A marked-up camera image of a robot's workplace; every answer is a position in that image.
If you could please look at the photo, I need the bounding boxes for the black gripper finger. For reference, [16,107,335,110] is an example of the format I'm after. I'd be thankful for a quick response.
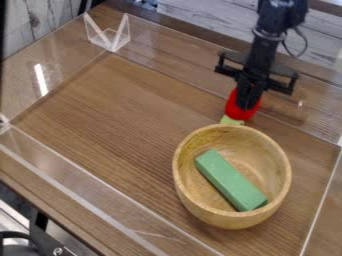
[248,83,266,108]
[236,80,250,110]

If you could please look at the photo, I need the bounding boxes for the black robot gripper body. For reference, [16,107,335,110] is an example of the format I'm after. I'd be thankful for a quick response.
[215,28,299,95]

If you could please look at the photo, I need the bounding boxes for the red plush strawberry toy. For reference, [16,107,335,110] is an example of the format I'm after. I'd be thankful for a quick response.
[219,89,260,125]

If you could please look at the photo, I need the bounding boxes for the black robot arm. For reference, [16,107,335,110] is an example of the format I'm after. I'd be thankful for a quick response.
[215,0,308,111]

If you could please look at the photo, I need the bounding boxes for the light wooden bowl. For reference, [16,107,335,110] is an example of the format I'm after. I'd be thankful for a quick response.
[172,124,292,230]

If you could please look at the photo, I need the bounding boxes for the green rectangular block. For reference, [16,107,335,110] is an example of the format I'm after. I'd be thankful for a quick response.
[195,149,268,212]

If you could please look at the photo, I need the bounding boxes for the clear acrylic tray walls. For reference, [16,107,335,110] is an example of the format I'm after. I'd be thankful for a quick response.
[0,6,342,256]

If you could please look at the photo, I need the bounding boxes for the black table leg frame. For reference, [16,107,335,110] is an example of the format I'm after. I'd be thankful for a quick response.
[29,212,76,256]

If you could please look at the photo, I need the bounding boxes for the black cable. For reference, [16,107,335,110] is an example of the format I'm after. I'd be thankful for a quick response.
[0,229,32,249]

